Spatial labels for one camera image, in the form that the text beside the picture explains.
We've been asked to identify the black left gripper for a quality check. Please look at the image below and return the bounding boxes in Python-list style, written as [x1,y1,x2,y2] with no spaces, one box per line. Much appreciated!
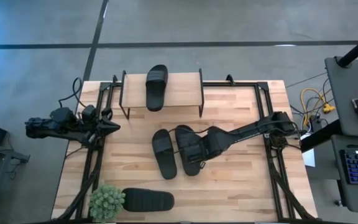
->
[96,106,121,139]

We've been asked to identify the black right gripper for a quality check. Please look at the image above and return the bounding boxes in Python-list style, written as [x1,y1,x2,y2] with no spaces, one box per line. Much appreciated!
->
[188,126,231,165]

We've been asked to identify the black rubber slide sandal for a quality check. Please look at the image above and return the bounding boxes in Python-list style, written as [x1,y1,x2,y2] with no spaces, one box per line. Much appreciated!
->
[175,124,203,177]
[152,129,178,180]
[121,187,175,213]
[145,64,169,112]

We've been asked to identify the wooden shelf black metal legs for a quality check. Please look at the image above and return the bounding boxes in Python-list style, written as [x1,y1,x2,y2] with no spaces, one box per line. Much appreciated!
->
[118,68,205,120]

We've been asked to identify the green artificial potted plant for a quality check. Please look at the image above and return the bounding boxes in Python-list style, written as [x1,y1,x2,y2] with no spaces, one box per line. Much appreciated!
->
[88,183,126,223]

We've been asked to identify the white paper sheet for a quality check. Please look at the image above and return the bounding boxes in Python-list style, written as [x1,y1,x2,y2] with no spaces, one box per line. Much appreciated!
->
[301,133,316,168]

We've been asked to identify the power strip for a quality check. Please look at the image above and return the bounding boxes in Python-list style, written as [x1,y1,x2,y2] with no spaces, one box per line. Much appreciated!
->
[308,114,323,133]

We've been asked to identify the grey side desk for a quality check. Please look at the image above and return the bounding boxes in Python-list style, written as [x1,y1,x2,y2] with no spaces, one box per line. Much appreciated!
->
[330,134,358,215]
[324,55,358,138]

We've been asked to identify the black round pole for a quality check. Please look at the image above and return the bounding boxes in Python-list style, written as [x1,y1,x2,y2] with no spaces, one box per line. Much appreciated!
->
[336,28,358,68]

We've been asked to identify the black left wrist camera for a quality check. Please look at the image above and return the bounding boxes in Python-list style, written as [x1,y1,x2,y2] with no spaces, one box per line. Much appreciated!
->
[81,105,98,123]

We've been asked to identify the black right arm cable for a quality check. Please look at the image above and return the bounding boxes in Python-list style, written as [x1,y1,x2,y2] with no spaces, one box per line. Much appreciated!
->
[167,125,213,135]

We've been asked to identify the black power cable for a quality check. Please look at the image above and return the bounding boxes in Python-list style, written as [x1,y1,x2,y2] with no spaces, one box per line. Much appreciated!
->
[57,77,85,110]

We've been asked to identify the yellow cable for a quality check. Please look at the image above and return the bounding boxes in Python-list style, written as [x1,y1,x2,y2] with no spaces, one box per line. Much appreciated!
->
[301,88,336,127]

